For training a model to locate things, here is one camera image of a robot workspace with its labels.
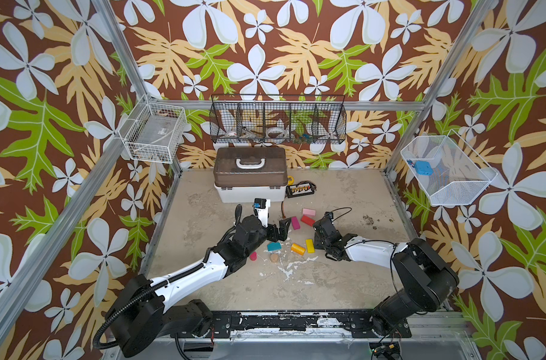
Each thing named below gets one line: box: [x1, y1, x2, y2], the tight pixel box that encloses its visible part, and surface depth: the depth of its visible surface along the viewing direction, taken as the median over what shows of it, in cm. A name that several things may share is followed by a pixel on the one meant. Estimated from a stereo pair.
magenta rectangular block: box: [291, 216, 301, 231], surface depth 102 cm
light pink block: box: [302, 208, 316, 218], surface depth 104 cm
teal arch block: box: [267, 242, 282, 252], surface depth 95 cm
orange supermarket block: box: [291, 243, 306, 256], surface depth 93 cm
